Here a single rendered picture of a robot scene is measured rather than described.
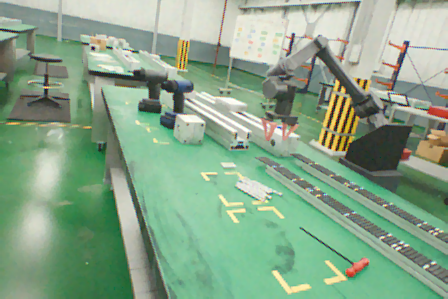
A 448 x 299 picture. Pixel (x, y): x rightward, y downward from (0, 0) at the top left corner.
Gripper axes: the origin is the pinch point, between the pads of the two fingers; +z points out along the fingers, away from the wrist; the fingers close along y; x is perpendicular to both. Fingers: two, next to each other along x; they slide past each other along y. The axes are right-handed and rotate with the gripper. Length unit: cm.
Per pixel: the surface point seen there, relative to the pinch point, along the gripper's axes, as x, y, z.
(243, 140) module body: -19.3, -0.9, 8.1
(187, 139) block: -27.4, 20.8, 10.3
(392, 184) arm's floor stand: 12, -64, 18
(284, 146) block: -10.3, -15.7, 7.7
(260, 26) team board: -504, -360, -80
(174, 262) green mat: 33, 50, 12
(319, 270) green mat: 44, 22, 12
